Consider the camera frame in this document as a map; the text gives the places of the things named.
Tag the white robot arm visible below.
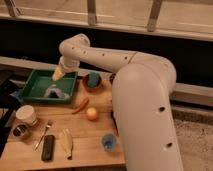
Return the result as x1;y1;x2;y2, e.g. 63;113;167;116
53;34;184;171

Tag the white grey towel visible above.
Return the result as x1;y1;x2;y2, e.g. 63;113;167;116
44;84;69;99

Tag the teal round object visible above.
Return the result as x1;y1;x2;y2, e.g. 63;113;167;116
87;72;100;88

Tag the green plastic tray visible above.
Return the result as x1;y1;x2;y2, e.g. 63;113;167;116
22;70;78;104

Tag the yellow orange ball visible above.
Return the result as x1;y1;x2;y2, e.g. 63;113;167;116
86;107;99;121

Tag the black rectangular block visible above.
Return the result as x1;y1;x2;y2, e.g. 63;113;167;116
41;135;55;162

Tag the silver fork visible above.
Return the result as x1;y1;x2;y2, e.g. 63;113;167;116
34;120;53;151

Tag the blue cup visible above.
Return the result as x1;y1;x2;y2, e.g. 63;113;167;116
101;134;117;152

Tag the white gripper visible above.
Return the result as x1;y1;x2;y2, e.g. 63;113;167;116
52;56;80;81

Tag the dark purple bowl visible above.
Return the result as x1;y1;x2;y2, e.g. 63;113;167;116
109;74;115;85

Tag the orange carrot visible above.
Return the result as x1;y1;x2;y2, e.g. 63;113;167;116
72;97;89;114

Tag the white paper cup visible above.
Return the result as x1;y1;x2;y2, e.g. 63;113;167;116
16;105;38;126

